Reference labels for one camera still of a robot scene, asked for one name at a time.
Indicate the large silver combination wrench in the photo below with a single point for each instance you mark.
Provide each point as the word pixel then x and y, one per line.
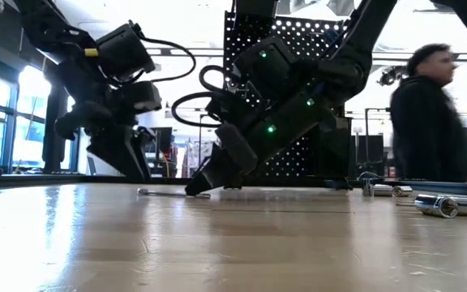
pixel 176 194

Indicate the black ceiling mounted camera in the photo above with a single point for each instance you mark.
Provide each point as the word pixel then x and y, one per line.
pixel 389 76

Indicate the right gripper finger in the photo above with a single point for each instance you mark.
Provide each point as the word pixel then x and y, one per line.
pixel 205 174
pixel 221 178

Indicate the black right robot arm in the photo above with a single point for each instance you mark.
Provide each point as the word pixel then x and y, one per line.
pixel 355 40

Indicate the blue framed window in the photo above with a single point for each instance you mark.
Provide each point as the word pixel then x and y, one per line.
pixel 9 121

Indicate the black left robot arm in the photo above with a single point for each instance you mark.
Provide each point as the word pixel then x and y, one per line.
pixel 55 24

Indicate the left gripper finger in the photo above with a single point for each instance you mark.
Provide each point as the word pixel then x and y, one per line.
pixel 120 158
pixel 143 156

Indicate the black computer monitor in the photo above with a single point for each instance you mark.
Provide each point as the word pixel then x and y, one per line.
pixel 162 140

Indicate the black storage bin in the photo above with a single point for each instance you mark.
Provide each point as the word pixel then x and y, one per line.
pixel 255 8

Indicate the person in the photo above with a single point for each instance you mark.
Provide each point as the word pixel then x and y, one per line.
pixel 424 130

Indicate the black pillar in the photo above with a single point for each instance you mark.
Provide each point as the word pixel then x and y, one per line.
pixel 51 156

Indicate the black aluminium table frame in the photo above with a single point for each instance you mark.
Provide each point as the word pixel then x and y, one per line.
pixel 35 181

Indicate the black tool holder cup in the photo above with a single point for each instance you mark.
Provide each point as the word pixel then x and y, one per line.
pixel 332 150

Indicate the black metal peg board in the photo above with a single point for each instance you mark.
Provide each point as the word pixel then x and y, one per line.
pixel 233 24

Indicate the black pipe rig stand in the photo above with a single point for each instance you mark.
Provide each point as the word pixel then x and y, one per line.
pixel 366 138

